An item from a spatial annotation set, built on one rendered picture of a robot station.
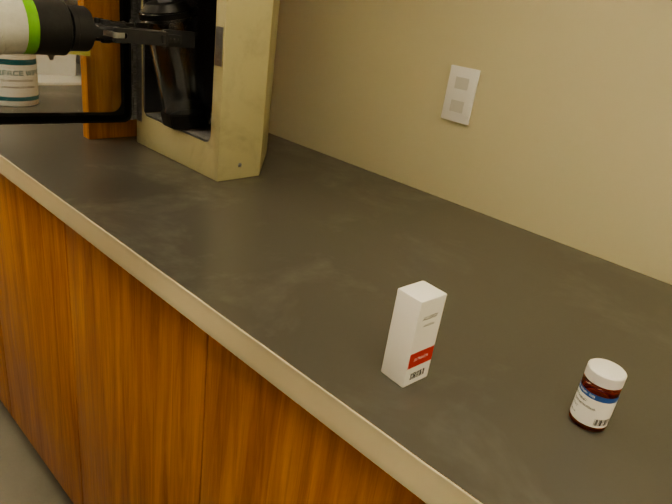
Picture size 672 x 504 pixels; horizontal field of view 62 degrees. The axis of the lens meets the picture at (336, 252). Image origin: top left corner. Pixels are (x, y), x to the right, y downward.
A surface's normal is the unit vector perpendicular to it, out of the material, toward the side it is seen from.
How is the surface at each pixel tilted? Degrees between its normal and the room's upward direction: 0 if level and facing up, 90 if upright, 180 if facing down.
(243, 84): 90
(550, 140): 90
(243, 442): 90
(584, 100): 90
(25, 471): 0
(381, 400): 0
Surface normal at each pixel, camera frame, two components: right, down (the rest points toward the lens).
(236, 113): 0.72, 0.37
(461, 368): 0.14, -0.90
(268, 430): -0.68, 0.22
